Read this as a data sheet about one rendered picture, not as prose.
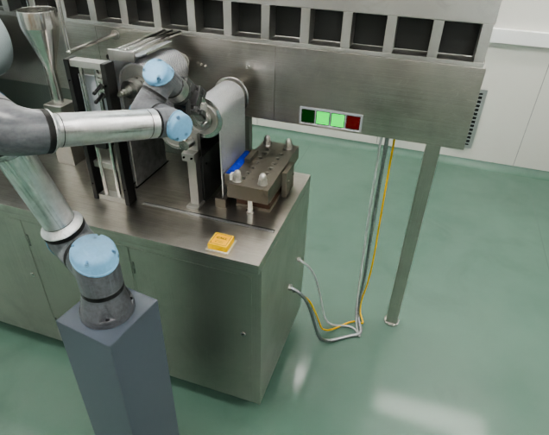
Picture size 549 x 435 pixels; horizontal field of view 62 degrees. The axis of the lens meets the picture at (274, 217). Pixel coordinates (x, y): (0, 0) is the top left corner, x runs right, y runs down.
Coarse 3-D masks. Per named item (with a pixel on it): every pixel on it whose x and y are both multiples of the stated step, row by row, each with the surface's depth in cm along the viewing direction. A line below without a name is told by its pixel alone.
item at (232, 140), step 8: (240, 120) 179; (232, 128) 173; (240, 128) 181; (224, 136) 168; (232, 136) 175; (240, 136) 183; (224, 144) 169; (232, 144) 177; (240, 144) 185; (224, 152) 171; (232, 152) 178; (240, 152) 186; (224, 160) 172; (232, 160) 180; (224, 168) 174
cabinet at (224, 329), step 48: (0, 240) 195; (288, 240) 186; (0, 288) 215; (48, 288) 202; (144, 288) 180; (192, 288) 171; (240, 288) 163; (48, 336) 225; (192, 336) 187; (240, 336) 177; (240, 384) 194
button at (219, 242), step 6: (216, 234) 160; (222, 234) 160; (210, 240) 157; (216, 240) 157; (222, 240) 157; (228, 240) 157; (210, 246) 156; (216, 246) 155; (222, 246) 155; (228, 246) 156
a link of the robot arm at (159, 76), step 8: (152, 64) 124; (160, 64) 123; (144, 72) 124; (152, 72) 123; (160, 72) 123; (168, 72) 124; (176, 72) 130; (152, 80) 123; (160, 80) 123; (168, 80) 125; (176, 80) 129; (152, 88) 125; (160, 88) 126; (168, 88) 127; (176, 88) 130; (168, 96) 130; (176, 96) 133
